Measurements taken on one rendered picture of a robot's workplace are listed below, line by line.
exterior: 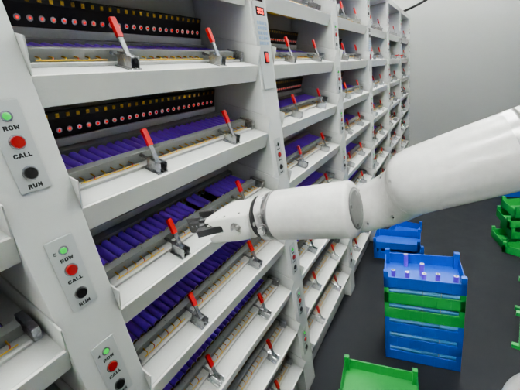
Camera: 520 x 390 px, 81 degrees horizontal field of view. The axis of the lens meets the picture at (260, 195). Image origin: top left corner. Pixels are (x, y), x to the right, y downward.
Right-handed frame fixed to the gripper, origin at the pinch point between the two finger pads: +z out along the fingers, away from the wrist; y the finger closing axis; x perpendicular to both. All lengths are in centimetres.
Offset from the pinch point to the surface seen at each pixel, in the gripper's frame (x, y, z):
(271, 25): 53, 92, 19
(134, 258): -3.7, -8.6, 14.2
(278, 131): 11, 49, 5
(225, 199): -2.9, 23.4, 14.0
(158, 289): -10.8, -9.2, 9.5
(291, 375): -86, 38, 24
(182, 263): -8.8, -2.2, 8.5
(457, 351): -100, 80, -32
